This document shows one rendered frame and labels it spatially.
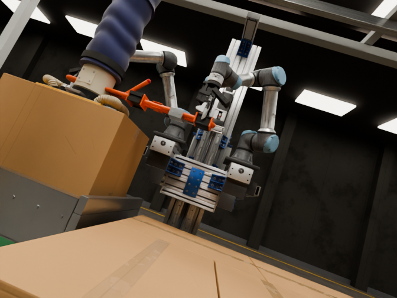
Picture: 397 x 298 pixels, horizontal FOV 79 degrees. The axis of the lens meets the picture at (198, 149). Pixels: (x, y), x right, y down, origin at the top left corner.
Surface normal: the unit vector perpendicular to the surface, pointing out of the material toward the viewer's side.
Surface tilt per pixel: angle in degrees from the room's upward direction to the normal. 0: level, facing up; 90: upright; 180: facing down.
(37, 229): 90
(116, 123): 90
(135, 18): 78
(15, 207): 90
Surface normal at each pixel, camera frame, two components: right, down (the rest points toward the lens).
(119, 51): 0.79, -0.11
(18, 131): -0.06, -0.22
